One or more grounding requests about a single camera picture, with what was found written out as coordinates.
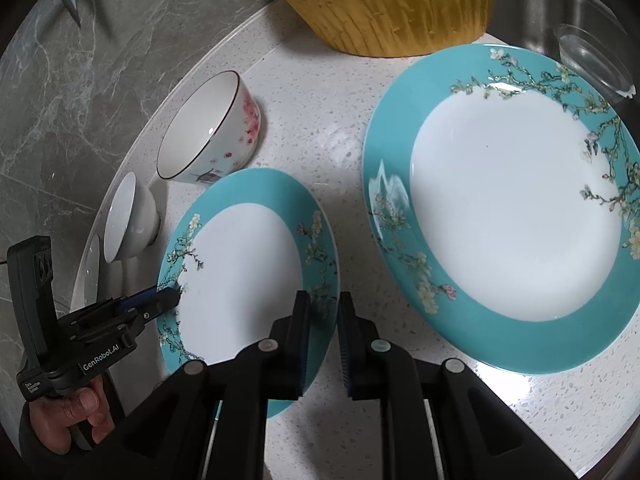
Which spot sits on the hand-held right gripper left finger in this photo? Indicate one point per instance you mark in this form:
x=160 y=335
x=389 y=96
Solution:
x=302 y=345

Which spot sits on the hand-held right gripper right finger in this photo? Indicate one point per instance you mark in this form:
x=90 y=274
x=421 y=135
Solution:
x=347 y=350

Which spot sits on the clear glass dish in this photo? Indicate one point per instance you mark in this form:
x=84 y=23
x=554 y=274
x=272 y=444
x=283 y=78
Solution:
x=590 y=60

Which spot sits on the person's left hand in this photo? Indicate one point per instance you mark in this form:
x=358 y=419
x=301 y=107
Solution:
x=65 y=420

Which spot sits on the large teal floral plate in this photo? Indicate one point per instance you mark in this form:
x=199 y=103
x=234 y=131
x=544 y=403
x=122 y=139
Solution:
x=510 y=200

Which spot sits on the white ceramic bowl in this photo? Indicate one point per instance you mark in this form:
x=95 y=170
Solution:
x=127 y=220

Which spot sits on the small teal floral plate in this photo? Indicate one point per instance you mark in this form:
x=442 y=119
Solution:
x=240 y=270

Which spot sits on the pink floral bowl dark rim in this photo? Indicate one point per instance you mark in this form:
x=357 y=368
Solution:
x=200 y=125

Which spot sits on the stainless steel sink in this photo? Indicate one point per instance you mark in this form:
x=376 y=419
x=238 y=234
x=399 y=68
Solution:
x=530 y=15

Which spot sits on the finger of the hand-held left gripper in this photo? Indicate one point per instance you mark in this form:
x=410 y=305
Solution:
x=160 y=299

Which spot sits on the yellow sponge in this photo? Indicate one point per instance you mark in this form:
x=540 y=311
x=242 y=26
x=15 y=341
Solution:
x=400 y=15

